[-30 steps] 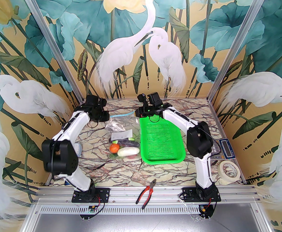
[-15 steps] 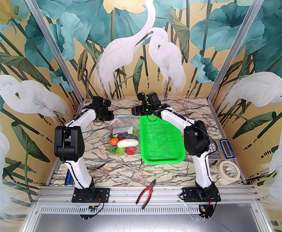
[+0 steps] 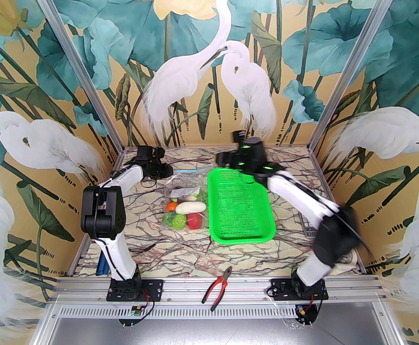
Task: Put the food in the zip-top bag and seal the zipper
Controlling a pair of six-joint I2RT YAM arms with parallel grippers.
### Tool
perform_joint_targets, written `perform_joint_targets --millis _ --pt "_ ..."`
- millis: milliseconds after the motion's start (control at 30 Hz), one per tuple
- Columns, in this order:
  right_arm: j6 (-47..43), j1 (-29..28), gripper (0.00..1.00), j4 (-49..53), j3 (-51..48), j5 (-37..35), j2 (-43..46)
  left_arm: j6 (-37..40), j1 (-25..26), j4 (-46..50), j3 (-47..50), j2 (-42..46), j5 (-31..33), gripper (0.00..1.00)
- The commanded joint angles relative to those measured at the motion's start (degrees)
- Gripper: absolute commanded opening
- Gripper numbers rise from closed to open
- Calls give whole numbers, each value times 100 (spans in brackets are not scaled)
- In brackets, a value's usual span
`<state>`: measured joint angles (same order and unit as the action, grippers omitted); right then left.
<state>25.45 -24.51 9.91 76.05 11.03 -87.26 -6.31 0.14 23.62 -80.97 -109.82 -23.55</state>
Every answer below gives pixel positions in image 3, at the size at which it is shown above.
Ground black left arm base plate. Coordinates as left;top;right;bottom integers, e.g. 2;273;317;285
106;278;164;303

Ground aluminium frame rail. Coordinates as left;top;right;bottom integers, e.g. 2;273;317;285
48;277;390;304

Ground green plastic basket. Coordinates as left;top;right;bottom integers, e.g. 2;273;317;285
207;167;277;245

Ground small green circuit board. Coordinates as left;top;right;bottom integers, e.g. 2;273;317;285
119;302;149;326

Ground grey keypad device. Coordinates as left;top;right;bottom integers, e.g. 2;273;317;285
298;212;318;240

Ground black bracket with wired connector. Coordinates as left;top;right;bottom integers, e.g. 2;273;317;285
295;303;318;326

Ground white toy cauliflower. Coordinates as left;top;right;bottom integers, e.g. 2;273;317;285
181;187;201;202

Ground clear zip-top bag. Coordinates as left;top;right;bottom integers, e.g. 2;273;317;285
162;169;211;230

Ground green toy cabbage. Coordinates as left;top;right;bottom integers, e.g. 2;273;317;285
163;212;187;229

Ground cream tape roll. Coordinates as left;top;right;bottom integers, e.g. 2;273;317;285
339;250;358;266

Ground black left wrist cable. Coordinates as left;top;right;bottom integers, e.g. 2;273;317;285
141;147;167;188

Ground aluminium frame post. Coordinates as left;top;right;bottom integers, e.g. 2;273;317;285
27;0;125;152
308;0;399;152

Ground slotted silver metal panel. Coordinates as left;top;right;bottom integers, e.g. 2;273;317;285
32;303;390;345

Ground white toy cucumber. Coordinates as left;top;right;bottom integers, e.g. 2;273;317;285
176;201;207;214

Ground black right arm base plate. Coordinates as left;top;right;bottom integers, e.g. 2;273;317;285
270;278;329;301

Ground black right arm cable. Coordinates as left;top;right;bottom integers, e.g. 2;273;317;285
335;207;372;254

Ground red handled pliers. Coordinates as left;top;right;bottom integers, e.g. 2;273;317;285
202;266;232;312

